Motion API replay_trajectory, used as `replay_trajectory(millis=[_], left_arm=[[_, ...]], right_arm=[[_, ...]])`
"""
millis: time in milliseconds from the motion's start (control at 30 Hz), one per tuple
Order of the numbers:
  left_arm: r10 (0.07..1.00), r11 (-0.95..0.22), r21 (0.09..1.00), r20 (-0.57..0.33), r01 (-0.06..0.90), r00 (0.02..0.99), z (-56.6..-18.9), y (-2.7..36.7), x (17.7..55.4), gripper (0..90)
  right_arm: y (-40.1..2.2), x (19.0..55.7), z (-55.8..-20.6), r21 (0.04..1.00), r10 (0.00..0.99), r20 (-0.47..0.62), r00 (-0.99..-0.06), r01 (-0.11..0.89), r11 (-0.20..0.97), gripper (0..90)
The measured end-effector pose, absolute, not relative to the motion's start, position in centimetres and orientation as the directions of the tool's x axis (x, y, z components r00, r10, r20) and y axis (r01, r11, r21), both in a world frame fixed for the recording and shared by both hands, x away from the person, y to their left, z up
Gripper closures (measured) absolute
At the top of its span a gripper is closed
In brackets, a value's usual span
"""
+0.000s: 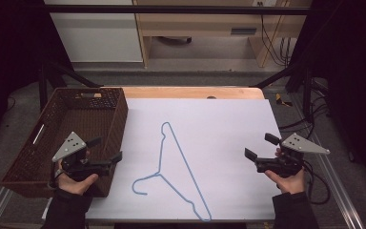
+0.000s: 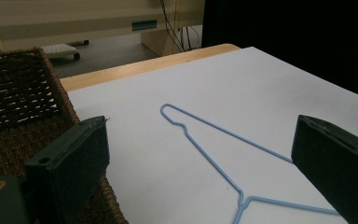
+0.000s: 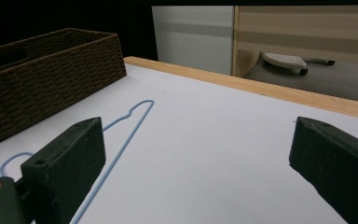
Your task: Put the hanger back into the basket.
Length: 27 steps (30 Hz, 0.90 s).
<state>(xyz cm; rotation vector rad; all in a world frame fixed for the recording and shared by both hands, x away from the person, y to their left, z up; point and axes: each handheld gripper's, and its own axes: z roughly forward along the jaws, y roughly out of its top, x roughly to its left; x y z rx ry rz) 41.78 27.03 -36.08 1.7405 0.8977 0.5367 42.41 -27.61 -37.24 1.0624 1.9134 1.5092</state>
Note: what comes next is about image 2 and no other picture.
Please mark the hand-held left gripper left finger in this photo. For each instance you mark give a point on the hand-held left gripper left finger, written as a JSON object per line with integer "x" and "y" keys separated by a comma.
{"x": 71, "y": 161}

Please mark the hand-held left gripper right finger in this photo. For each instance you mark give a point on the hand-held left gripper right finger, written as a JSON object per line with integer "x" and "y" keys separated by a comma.
{"x": 338, "y": 161}

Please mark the brown woven wicker basket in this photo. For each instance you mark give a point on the brown woven wicker basket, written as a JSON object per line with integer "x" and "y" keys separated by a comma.
{"x": 15, "y": 102}

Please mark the white wheeled platform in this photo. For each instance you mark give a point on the white wheeled platform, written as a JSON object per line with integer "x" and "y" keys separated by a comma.
{"x": 60, "y": 49}

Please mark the beige desk with drawer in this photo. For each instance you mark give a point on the beige desk with drawer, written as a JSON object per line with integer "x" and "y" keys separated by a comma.
{"x": 74, "y": 21}

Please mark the white paper sheet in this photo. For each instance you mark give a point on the white paper sheet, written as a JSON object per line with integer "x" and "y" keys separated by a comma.
{"x": 199, "y": 99}

